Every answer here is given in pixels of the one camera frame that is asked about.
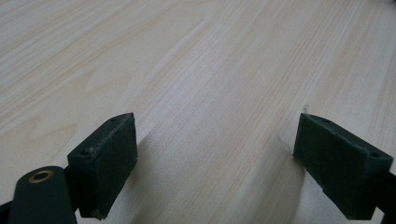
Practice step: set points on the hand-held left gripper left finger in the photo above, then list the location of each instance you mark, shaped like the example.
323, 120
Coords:
102, 168

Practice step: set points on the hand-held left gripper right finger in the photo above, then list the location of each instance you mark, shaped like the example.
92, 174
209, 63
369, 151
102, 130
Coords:
336, 165

